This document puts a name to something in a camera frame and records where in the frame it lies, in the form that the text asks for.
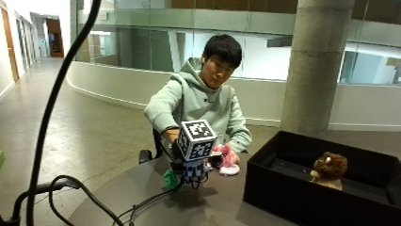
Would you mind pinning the wooden door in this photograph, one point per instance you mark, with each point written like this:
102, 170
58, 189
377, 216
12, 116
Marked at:
54, 37

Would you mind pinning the brown soft toy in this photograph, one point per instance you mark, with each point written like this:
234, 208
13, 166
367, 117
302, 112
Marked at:
329, 169

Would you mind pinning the black fabric box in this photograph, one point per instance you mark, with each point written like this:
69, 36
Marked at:
287, 194

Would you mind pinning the black chair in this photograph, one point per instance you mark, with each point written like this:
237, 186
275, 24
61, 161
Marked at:
145, 155

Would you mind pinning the green soft toy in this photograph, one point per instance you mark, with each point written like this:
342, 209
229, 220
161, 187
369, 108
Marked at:
170, 179

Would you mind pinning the grey concrete column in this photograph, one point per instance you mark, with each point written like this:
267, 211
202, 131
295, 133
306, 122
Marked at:
317, 66

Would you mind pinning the glass railing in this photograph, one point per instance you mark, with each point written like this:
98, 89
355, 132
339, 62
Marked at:
145, 37

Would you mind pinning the white marker cube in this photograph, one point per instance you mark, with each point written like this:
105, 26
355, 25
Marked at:
195, 139

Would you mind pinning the pink soft toy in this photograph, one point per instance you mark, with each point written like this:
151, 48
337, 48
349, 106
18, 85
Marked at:
227, 158

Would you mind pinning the the person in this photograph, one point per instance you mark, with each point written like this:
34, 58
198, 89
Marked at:
195, 100

